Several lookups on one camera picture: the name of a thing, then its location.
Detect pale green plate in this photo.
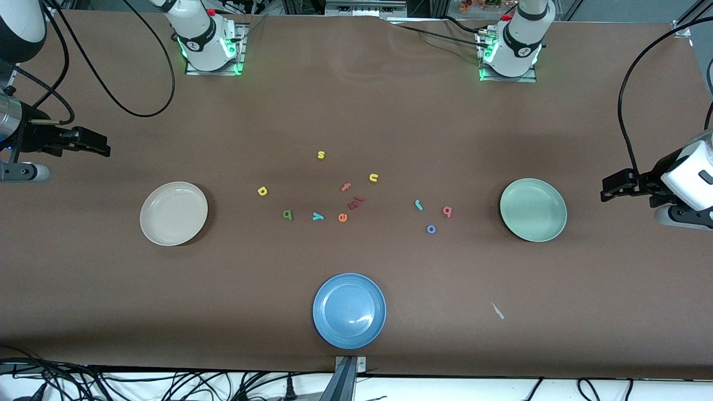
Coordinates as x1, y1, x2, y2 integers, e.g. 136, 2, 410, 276
500, 178, 568, 242

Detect beige brown plate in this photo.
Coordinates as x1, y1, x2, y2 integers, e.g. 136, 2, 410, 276
140, 182, 208, 247

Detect brown paper table cover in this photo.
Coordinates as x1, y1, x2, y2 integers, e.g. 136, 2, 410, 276
0, 10, 713, 380

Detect blue plate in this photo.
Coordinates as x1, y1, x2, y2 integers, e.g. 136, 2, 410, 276
312, 272, 387, 350

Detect grey power strip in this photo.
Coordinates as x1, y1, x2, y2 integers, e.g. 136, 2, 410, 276
325, 0, 408, 17

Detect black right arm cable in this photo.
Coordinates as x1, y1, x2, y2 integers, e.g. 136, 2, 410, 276
39, 0, 176, 124

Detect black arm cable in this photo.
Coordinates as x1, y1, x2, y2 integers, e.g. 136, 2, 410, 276
618, 19, 713, 179
39, 0, 176, 124

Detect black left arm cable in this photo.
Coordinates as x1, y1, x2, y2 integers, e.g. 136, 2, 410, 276
618, 19, 713, 179

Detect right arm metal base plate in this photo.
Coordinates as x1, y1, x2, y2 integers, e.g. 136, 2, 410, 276
185, 22, 246, 76

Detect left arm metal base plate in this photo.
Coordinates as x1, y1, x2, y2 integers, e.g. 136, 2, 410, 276
479, 31, 538, 83

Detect aluminium frame post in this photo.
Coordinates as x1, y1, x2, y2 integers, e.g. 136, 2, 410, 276
671, 0, 713, 38

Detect tangled black floor cables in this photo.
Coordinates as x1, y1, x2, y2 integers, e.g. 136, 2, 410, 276
0, 345, 118, 401

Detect black base power cable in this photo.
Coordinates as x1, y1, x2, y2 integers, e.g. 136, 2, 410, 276
384, 17, 494, 51

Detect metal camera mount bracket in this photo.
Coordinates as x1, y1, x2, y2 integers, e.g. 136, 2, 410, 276
320, 355, 368, 401

